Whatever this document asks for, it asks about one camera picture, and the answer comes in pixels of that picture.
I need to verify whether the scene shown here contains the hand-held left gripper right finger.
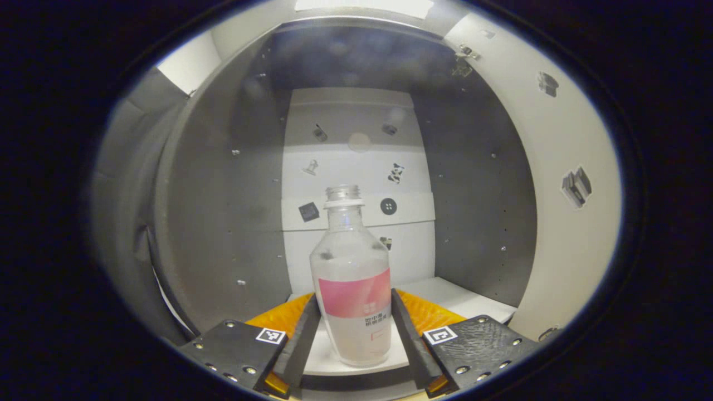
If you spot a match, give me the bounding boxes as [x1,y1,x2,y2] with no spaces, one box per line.
[390,288,540,397]

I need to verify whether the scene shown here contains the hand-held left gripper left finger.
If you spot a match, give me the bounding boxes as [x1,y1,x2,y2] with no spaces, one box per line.
[178,292,323,399]

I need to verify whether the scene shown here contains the clear bottle with pink label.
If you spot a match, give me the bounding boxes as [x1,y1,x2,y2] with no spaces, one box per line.
[310,185,393,367]

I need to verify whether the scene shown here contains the grey cabinet door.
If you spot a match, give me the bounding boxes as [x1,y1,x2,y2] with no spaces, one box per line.
[443,11,622,341]

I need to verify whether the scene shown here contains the metal door hinge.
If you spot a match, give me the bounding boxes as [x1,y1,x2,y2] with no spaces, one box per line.
[453,45,481,77]

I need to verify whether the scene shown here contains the large ceiling light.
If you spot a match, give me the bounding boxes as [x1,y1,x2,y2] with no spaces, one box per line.
[294,0,435,20]

